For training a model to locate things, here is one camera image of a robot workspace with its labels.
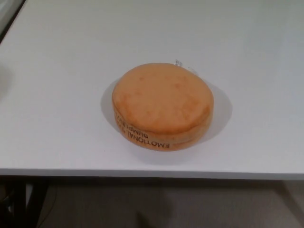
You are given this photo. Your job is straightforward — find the orange plush plate with lettering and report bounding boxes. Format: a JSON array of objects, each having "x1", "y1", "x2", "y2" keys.
[{"x1": 112, "y1": 58, "x2": 215, "y2": 152}]

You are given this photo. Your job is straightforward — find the grey panel with black edge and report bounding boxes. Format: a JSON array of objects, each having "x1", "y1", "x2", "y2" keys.
[{"x1": 0, "y1": 0, "x2": 26, "y2": 45}]

